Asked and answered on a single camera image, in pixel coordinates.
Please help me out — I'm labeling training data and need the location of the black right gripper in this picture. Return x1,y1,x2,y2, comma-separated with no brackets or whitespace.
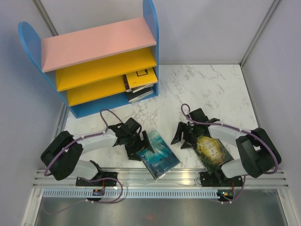
171,121,200,149

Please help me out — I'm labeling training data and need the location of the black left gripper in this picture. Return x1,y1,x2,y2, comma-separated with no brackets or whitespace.
125,130,154,161

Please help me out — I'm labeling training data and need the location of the teal ocean cover book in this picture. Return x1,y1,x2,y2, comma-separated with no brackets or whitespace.
138,130,180,180

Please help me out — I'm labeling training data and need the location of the green gold forest book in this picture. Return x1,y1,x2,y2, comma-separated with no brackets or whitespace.
195,136,233,174

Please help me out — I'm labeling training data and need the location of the dark navy blue book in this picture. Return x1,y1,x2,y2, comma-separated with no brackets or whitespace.
125,88,153,103

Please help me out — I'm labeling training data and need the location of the black moon cover book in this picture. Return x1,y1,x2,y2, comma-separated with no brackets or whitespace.
126,84,154,93

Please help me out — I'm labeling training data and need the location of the yellow cover book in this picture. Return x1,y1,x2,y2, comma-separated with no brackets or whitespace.
126,67,158,88

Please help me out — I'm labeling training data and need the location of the purple galaxy cover book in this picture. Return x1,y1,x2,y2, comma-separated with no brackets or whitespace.
122,74,131,92

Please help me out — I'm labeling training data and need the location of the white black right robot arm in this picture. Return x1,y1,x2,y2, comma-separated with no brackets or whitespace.
171,108,282,186

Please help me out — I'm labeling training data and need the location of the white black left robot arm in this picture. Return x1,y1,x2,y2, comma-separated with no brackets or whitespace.
40,118,154,186

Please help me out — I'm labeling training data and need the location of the blue pink yellow bookshelf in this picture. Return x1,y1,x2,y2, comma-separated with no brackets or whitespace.
18,0,159,118

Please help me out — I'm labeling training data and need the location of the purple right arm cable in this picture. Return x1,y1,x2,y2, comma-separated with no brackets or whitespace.
180,103,282,203

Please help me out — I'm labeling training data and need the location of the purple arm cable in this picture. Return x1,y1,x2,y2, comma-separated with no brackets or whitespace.
43,108,125,215
180,103,282,203

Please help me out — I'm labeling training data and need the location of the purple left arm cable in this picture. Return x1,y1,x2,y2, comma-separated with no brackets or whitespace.
43,108,125,215

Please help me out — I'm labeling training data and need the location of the aluminium mounting rail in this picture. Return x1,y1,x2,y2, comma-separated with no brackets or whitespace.
32,167,289,189

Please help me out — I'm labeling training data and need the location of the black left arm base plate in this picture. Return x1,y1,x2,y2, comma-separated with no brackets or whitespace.
75,171,118,187

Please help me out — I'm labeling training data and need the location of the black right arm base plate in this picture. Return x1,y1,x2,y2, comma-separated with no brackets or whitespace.
199,172,243,187

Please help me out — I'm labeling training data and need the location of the white slotted cable duct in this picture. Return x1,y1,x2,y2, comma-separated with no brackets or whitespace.
43,188,220,199

